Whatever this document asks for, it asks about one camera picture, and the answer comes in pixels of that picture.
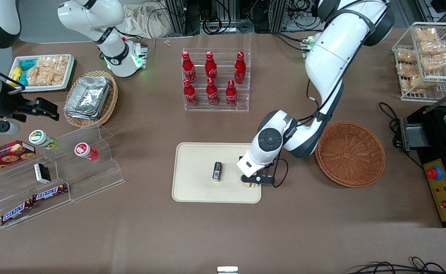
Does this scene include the stacked aluminium foil containers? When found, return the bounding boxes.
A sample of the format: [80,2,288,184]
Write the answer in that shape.
[64,76,111,119]

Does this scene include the Snickers chocolate bar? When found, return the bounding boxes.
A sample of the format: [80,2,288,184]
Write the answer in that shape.
[0,200,34,225]
[32,184,68,203]

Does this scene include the fried snack bag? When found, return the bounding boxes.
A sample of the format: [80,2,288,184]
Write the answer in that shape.
[397,63,421,78]
[414,27,439,42]
[419,40,446,56]
[403,75,430,94]
[397,49,418,64]
[422,53,446,72]

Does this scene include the green sunflower yogurt cup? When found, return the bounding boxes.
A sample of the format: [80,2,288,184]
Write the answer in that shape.
[29,130,59,150]

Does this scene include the red tartan cookie box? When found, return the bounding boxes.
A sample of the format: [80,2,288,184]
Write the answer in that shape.
[0,141,36,176]

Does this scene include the clear acrylic bottle rack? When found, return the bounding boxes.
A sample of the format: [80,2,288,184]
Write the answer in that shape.
[182,48,252,112]

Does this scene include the black machine power cable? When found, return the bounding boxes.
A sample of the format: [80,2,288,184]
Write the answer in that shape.
[379,102,403,149]

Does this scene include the cream plastic tray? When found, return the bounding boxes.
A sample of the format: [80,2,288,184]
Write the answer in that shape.
[172,143,262,204]

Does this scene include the oval wicker basket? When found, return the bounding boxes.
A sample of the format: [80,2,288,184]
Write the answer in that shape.
[63,70,119,128]

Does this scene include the rice cracker bag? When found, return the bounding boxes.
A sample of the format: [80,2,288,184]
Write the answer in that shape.
[27,56,70,86]

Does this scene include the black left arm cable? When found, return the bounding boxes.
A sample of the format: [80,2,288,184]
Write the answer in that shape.
[272,158,289,189]

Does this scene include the red Coca-Cola bottle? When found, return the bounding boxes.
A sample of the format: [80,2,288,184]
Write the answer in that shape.
[225,80,238,108]
[205,51,218,82]
[182,51,197,84]
[206,77,220,106]
[183,78,198,107]
[234,51,247,85]

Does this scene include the aluminium frame post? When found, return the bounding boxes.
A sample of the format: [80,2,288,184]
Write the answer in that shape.
[168,0,188,35]
[270,0,286,32]

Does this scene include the yellow control panel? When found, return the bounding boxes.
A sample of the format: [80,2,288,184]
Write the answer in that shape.
[424,159,446,222]

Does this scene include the white rectangular snack tray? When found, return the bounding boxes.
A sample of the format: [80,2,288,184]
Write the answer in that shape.
[9,54,76,93]

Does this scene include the red strawberry yogurt cup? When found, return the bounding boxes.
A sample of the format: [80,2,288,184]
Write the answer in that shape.
[75,143,98,161]

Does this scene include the clear acrylic tiered stand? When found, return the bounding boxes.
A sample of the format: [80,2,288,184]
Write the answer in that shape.
[0,125,125,229]

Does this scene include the black floor cables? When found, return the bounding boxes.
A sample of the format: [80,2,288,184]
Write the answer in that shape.
[346,257,446,274]

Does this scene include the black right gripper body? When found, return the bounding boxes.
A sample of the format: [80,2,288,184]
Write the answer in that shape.
[0,93,32,123]

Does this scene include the round wicker basket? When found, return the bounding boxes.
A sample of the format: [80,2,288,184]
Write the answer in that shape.
[315,122,386,188]

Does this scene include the crumpled beige cloth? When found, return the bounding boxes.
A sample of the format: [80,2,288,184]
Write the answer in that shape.
[124,3,174,38]

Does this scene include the black countertop machine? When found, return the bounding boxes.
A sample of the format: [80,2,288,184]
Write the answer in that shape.
[400,105,446,229]

